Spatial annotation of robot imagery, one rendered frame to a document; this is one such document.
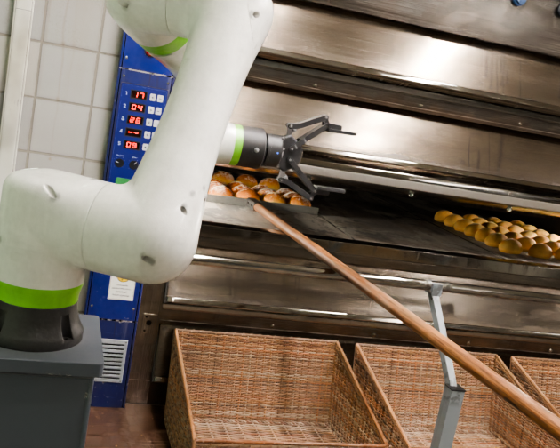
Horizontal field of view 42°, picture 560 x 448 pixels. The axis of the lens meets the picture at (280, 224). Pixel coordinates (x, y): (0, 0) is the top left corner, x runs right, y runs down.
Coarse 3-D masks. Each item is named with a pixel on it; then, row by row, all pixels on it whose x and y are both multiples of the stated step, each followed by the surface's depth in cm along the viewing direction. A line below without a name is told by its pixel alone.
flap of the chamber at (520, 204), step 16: (288, 176) 232; (320, 176) 217; (336, 176) 216; (352, 176) 218; (368, 176) 219; (400, 192) 240; (416, 192) 232; (432, 192) 225; (448, 192) 227; (464, 192) 229; (480, 192) 230; (512, 208) 248; (528, 208) 239; (544, 208) 237
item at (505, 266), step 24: (240, 240) 228; (264, 240) 231; (288, 240) 233; (312, 240) 235; (336, 240) 238; (432, 264) 248; (456, 264) 250; (480, 264) 253; (504, 264) 255; (528, 264) 259
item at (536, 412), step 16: (256, 208) 260; (288, 224) 234; (304, 240) 216; (320, 256) 204; (352, 272) 186; (368, 288) 176; (384, 304) 167; (400, 304) 164; (400, 320) 161; (416, 320) 155; (432, 336) 148; (448, 352) 142; (464, 352) 139; (464, 368) 137; (480, 368) 133; (496, 384) 128; (512, 384) 127; (512, 400) 123; (528, 400) 121; (528, 416) 120; (544, 416) 116
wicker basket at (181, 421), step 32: (192, 352) 227; (224, 352) 230; (256, 352) 233; (288, 352) 236; (320, 352) 240; (224, 384) 230; (256, 384) 232; (288, 384) 236; (320, 384) 239; (352, 384) 226; (192, 416) 192; (224, 416) 229; (256, 416) 232; (288, 416) 236; (320, 416) 239; (352, 416) 224
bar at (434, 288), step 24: (192, 264) 188; (216, 264) 189; (240, 264) 190; (264, 264) 193; (288, 264) 195; (432, 288) 206; (456, 288) 209; (480, 288) 211; (432, 312) 206; (456, 384) 192; (456, 408) 191
